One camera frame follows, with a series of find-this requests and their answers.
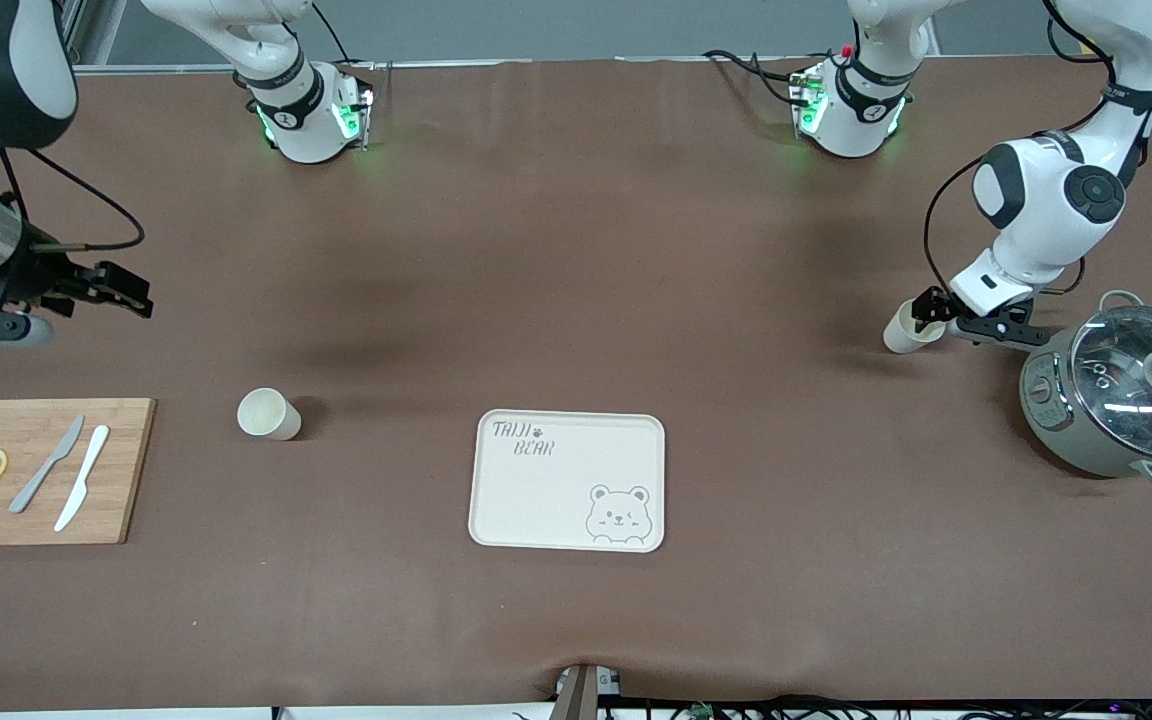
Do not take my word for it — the white plastic cup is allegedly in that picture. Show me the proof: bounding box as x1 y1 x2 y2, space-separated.
883 298 947 355
237 388 303 442

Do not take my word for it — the black base cable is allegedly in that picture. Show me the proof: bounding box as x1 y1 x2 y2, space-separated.
311 0 353 67
702 48 809 107

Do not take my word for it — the white tray with bear print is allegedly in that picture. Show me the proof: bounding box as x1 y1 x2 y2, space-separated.
468 410 667 553

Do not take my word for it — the wooden cutting board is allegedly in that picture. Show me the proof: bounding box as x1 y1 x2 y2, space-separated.
0 398 157 547

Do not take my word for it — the white plastic knife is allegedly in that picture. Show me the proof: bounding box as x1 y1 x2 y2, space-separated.
54 425 111 533

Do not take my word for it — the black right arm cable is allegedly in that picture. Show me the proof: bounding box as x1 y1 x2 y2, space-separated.
0 148 147 251

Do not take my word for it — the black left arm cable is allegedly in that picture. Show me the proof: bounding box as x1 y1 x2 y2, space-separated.
924 0 1152 301

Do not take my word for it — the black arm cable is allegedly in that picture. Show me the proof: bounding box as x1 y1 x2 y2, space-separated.
0 148 147 251
924 0 1152 301

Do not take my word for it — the aluminium frame post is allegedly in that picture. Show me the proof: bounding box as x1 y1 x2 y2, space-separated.
58 0 117 69

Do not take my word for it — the grey pot glass lid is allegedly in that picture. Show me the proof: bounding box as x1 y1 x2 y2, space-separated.
1019 290 1152 489

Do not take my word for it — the grey plastic knife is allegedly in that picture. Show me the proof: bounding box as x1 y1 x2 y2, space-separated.
8 415 86 515

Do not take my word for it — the metal table edge bracket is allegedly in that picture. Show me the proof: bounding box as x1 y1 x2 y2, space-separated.
554 664 622 720

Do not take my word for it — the brown table mat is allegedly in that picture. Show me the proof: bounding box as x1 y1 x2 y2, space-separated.
0 55 1152 713

